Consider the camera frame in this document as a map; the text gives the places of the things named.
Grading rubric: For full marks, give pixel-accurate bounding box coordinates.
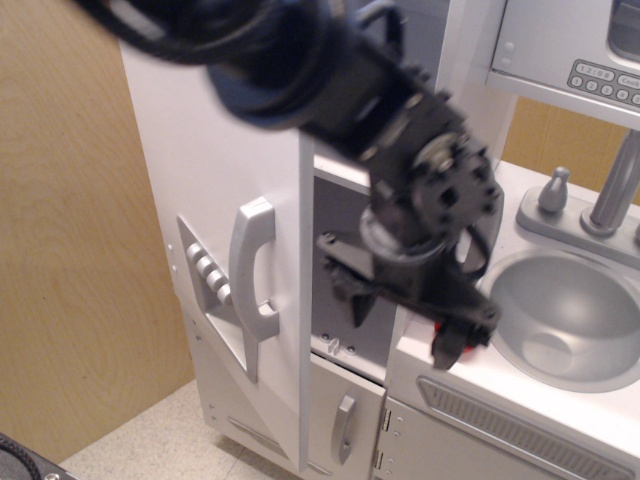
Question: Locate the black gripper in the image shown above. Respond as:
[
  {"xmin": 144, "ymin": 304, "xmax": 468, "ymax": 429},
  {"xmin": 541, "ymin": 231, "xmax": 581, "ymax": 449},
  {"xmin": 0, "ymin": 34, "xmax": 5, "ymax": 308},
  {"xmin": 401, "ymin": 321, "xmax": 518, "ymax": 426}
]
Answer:
[{"xmin": 317, "ymin": 232, "xmax": 500, "ymax": 370}]

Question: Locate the silver fridge door handle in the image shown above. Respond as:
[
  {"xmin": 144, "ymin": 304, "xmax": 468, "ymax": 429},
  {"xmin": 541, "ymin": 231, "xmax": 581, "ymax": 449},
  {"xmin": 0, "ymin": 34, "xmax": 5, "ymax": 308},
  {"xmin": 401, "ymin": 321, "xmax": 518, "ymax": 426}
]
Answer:
[{"xmin": 228, "ymin": 196, "xmax": 281, "ymax": 342}]

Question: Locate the silver fridge door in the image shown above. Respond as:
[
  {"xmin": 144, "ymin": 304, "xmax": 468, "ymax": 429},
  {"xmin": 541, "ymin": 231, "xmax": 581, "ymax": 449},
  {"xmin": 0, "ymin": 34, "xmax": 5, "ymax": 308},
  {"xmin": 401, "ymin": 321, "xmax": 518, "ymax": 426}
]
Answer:
[{"xmin": 121, "ymin": 46, "xmax": 314, "ymax": 471}]

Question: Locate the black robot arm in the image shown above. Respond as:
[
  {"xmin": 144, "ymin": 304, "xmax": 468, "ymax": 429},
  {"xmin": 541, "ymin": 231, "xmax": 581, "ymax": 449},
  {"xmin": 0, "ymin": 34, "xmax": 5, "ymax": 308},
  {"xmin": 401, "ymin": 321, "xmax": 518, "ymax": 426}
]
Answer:
[{"xmin": 81, "ymin": 1, "xmax": 504, "ymax": 370}]

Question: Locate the red toy strawberry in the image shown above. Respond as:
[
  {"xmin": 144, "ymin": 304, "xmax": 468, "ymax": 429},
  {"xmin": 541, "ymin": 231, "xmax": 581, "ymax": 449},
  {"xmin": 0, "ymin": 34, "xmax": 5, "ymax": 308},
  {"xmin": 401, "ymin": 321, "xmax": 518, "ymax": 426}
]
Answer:
[{"xmin": 432, "ymin": 321, "xmax": 479, "ymax": 357}]

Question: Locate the white toy kitchen cabinet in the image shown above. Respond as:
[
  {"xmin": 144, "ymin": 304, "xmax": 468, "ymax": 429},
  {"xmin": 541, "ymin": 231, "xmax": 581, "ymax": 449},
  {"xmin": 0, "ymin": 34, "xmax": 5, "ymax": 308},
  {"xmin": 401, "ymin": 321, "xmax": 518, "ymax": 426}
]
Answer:
[{"xmin": 309, "ymin": 0, "xmax": 640, "ymax": 480}]

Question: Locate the white magnetic door catch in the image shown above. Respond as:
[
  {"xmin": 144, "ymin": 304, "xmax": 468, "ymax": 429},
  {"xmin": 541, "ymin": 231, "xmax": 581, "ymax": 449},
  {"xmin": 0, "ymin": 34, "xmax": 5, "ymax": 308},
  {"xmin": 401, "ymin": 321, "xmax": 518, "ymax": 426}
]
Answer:
[{"xmin": 320, "ymin": 333, "xmax": 357, "ymax": 356}]

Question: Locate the brass cabinet hinge upper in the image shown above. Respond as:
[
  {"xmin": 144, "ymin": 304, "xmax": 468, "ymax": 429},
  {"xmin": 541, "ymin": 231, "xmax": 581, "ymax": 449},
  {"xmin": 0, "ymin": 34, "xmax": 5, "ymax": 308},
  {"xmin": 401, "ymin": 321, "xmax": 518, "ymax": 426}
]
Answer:
[{"xmin": 381, "ymin": 408, "xmax": 391, "ymax": 432}]

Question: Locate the brass cabinet hinge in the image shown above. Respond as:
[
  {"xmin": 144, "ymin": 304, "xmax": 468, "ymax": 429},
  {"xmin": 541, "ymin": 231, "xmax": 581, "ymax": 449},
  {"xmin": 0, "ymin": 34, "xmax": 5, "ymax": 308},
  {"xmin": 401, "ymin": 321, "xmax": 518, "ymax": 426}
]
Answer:
[
  {"xmin": 374, "ymin": 450, "xmax": 384, "ymax": 470},
  {"xmin": 381, "ymin": 408, "xmax": 391, "ymax": 432}
]

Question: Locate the silver lower freezer door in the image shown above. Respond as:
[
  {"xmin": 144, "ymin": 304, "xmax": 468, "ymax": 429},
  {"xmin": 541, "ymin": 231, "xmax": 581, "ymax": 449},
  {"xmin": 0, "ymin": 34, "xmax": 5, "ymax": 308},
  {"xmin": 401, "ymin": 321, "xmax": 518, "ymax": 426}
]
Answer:
[{"xmin": 189, "ymin": 319, "xmax": 387, "ymax": 480}]

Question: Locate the brass cabinet hinge lower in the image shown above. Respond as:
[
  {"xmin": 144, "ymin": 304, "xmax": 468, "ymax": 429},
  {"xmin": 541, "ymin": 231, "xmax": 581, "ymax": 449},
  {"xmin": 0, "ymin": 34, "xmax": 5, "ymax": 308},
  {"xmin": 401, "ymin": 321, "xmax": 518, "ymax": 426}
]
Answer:
[{"xmin": 374, "ymin": 450, "xmax": 384, "ymax": 470}]

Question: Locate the silver round sink basin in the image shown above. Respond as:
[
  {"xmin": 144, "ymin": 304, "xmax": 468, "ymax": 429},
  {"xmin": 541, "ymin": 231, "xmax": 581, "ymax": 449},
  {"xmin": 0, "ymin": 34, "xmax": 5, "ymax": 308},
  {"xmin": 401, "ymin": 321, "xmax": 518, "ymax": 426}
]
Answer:
[{"xmin": 481, "ymin": 250, "xmax": 639, "ymax": 393}]

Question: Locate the grey oven vent panel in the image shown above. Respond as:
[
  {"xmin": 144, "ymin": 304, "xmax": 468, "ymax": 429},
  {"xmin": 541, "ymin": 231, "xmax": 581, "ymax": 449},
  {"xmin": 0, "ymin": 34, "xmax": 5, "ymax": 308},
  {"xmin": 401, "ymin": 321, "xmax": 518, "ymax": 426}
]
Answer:
[{"xmin": 417, "ymin": 377, "xmax": 636, "ymax": 479}]

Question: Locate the grey faucet with base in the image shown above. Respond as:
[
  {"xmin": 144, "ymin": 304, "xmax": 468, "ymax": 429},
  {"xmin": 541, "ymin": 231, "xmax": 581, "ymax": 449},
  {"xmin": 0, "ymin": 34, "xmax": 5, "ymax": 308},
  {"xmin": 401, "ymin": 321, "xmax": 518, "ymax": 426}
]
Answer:
[{"xmin": 516, "ymin": 130, "xmax": 639, "ymax": 269}]

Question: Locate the toy microwave with keypad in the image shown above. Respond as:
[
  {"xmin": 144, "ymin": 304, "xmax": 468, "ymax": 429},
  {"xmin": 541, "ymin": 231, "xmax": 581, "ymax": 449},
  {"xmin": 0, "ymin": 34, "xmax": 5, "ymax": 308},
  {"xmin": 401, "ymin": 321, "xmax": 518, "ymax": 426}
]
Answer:
[{"xmin": 487, "ymin": 0, "xmax": 639, "ymax": 130}]

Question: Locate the black equipment corner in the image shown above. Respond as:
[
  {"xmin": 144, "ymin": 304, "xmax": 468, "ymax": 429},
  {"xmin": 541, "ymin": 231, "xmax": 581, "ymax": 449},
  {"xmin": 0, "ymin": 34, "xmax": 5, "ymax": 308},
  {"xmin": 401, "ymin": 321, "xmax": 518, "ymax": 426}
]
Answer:
[{"xmin": 1, "ymin": 434, "xmax": 76, "ymax": 480}]

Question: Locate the silver lower door handle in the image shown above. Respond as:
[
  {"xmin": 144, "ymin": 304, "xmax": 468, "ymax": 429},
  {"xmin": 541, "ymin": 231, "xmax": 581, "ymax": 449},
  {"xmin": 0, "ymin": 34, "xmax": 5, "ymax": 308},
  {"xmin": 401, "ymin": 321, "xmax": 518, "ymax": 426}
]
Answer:
[{"xmin": 331, "ymin": 395, "xmax": 356, "ymax": 465}]

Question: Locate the grey toy wall phone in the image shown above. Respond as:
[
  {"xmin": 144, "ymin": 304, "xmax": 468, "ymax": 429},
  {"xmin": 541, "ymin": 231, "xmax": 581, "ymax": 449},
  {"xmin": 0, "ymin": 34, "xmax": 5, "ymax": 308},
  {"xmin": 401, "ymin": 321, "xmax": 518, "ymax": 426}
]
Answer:
[{"xmin": 454, "ymin": 187, "xmax": 505, "ymax": 284}]

